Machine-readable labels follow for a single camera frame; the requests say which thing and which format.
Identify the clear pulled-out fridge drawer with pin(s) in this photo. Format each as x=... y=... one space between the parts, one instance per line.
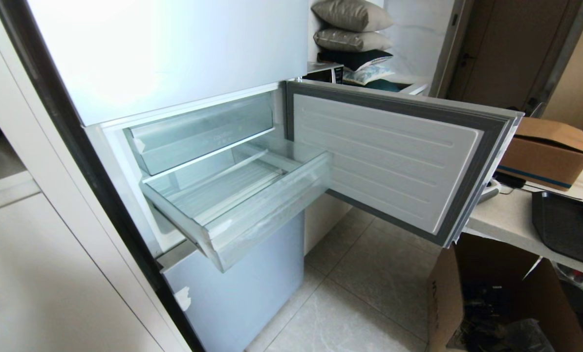
x=242 y=205

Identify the clear closed fridge drawer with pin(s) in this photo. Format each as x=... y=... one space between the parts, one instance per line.
x=198 y=132

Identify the open middle fridge door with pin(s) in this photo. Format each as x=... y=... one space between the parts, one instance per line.
x=394 y=156

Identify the pale blue lower fridge door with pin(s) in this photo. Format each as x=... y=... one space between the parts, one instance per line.
x=242 y=293

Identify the white upper fridge door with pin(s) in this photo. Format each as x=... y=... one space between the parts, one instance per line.
x=164 y=49

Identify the black microwave oven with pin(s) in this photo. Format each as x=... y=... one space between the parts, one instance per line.
x=324 y=73

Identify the patterned light blue pillow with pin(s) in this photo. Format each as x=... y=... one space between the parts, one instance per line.
x=367 y=74

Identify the dark navy pillow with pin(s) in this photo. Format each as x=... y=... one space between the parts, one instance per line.
x=355 y=57

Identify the grey-brown satin pillow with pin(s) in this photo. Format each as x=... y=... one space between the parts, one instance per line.
x=352 y=13
x=350 y=40

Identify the white refrigerator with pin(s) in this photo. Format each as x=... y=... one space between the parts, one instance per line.
x=120 y=161

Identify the white table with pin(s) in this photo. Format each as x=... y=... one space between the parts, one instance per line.
x=516 y=220

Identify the open brown cardboard box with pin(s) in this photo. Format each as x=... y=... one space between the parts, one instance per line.
x=491 y=298

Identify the brown wooden door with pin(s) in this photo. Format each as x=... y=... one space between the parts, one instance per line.
x=506 y=49

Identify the closed brown cardboard box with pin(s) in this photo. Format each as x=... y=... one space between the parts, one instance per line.
x=545 y=151

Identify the black plastic tray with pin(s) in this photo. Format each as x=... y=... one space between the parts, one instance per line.
x=567 y=227

